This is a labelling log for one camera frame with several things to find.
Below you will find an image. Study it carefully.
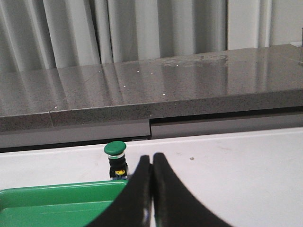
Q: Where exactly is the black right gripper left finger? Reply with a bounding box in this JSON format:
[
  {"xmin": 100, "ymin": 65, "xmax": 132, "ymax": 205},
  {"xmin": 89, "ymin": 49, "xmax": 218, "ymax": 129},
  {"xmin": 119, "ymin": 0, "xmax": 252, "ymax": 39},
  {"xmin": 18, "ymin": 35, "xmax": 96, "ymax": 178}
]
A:
[{"xmin": 87, "ymin": 155, "xmax": 152, "ymax": 227}]

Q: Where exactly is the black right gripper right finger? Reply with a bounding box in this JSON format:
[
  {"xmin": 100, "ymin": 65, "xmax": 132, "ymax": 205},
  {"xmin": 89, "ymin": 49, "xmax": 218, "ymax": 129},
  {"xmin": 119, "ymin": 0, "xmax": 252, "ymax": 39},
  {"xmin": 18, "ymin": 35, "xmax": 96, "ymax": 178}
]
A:
[{"xmin": 152, "ymin": 153, "xmax": 230, "ymax": 227}]

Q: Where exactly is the green mushroom push button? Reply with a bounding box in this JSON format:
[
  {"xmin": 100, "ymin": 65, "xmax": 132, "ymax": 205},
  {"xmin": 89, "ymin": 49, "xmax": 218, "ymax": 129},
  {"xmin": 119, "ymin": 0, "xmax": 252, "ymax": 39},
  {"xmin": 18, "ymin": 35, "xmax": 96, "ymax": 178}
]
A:
[{"xmin": 104, "ymin": 141, "xmax": 128, "ymax": 180}]

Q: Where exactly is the green plastic tray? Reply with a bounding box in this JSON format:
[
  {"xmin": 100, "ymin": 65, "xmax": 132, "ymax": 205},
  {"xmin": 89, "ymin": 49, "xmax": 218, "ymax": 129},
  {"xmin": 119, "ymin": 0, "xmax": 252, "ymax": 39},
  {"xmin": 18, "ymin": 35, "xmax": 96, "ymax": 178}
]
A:
[{"xmin": 0, "ymin": 180, "xmax": 128, "ymax": 227}]

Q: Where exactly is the grey granite counter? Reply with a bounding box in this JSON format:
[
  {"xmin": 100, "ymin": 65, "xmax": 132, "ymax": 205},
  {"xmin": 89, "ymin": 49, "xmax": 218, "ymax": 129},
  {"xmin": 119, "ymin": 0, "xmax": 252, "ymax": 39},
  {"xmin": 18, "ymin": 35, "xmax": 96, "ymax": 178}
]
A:
[{"xmin": 0, "ymin": 44, "xmax": 303, "ymax": 152}]

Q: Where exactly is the white-grey curtain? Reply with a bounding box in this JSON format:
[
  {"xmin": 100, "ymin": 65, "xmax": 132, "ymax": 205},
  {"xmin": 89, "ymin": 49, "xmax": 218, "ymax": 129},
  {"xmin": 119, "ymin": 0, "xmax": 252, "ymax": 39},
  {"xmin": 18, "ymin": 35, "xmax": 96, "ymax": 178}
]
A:
[{"xmin": 0, "ymin": 0, "xmax": 303, "ymax": 72}]

